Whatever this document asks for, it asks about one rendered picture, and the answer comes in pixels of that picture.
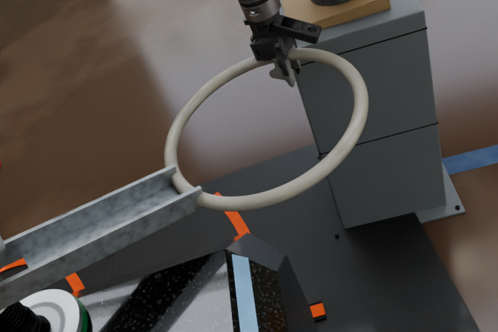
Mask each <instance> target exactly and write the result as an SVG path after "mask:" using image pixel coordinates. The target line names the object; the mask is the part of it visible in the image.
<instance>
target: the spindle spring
mask: <svg viewBox="0 0 498 332"><path fill-rule="evenodd" d="M27 310H28V309H27V308H26V307H25V306H23V304H22V303H20V301H18V302H16V303H14V304H12V305H10V306H8V307H6V309H5V310H4V311H3V312H2V313H1V314H0V332H14V331H16V330H17V329H18V328H19V327H20V326H21V325H22V323H23V322H24V320H25V318H26V315H27Z"/></svg>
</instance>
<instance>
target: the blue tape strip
mask: <svg viewBox="0 0 498 332"><path fill-rule="evenodd" d="M232 260H233V272H234V279H235V286H236V299H237V306H238V313H239V326H240V332H259V330H258V325H257V319H256V309H255V303H254V298H253V288H252V282H251V276H250V266H249V261H248V258H247V257H243V256H237V255H234V254H232Z"/></svg>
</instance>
